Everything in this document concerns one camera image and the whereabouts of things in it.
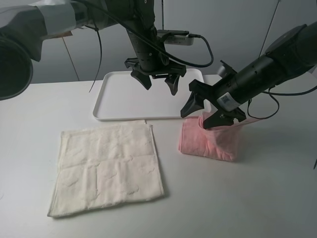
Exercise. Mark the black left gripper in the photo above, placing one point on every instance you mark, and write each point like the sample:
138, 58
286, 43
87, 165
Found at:
150, 63

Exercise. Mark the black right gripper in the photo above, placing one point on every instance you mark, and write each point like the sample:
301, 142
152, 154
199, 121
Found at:
227, 107

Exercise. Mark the pink towel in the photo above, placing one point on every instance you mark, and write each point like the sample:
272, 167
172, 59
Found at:
219, 143

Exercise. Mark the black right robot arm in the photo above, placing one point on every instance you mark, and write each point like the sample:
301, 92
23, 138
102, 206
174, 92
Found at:
291, 55

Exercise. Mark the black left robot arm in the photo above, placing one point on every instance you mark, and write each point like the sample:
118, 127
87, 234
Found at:
23, 29

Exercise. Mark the white rectangular plastic tray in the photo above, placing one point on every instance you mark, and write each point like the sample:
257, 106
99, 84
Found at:
122, 97

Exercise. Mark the cream white towel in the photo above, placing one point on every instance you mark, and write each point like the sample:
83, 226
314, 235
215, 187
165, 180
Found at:
105, 166

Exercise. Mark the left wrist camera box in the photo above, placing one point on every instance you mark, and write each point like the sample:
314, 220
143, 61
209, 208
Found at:
175, 37

